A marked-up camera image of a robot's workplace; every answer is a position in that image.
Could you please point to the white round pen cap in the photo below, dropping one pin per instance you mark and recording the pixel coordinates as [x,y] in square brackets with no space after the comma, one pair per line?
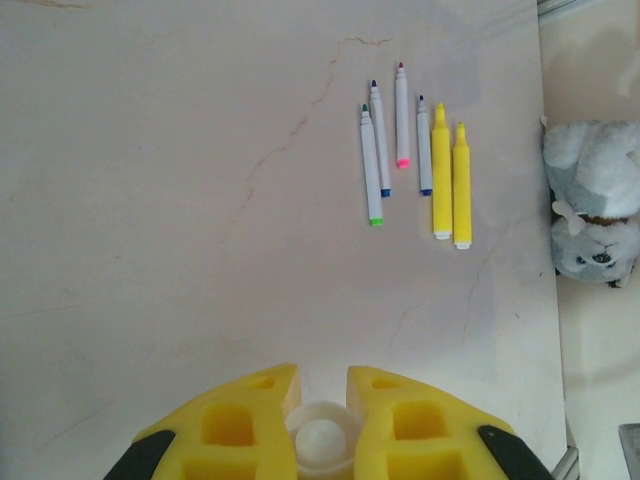
[320,440]

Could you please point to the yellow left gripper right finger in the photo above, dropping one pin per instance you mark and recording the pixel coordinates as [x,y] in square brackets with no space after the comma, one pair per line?
[425,430]

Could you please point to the aluminium side rail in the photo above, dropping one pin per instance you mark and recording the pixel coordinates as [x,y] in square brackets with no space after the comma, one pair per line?
[630,450]

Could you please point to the white grey plush dog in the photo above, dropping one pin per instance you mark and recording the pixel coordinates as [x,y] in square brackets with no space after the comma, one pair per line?
[590,200]

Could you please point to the white felt pen blue end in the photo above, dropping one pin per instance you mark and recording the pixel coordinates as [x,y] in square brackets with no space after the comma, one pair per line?
[380,145]
[424,150]

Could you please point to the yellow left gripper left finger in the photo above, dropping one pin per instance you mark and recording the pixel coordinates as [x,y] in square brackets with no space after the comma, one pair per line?
[225,435]

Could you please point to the white felt pen green end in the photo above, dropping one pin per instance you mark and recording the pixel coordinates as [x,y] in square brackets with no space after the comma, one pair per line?
[371,170]

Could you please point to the speckled yellow highlighter pen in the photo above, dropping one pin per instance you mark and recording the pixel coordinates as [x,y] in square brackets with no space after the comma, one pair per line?
[462,200]

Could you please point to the plain yellow highlighter pen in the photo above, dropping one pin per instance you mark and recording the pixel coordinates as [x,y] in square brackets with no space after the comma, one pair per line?
[440,190]

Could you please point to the white felt pen pink end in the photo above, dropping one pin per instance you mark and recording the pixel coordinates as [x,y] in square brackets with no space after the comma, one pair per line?
[402,120]

